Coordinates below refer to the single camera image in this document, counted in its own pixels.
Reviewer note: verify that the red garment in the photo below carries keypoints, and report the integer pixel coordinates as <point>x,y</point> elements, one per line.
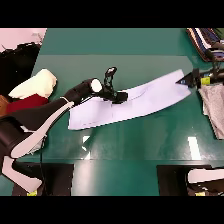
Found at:
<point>26,102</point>

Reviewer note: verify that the black garment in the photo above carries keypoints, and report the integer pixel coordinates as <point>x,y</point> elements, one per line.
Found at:
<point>16,68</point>

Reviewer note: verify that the pale lilac shirt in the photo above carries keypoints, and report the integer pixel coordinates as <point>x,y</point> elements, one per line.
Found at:
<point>146,100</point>

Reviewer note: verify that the cream garment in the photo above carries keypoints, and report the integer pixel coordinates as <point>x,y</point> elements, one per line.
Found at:
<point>35,84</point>

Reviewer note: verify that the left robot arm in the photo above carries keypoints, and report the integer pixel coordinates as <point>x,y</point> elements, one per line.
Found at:
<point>40,115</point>

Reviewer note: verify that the grey garment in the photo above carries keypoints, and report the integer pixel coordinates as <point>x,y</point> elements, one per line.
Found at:
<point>215,108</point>

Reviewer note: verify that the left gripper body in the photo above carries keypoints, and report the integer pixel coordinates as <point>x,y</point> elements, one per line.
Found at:
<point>119,96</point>

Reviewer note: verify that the heap of clothes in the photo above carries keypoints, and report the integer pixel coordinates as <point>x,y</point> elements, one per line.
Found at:
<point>204,41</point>

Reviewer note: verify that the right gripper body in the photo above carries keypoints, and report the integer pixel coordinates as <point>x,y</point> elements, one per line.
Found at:
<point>194,78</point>

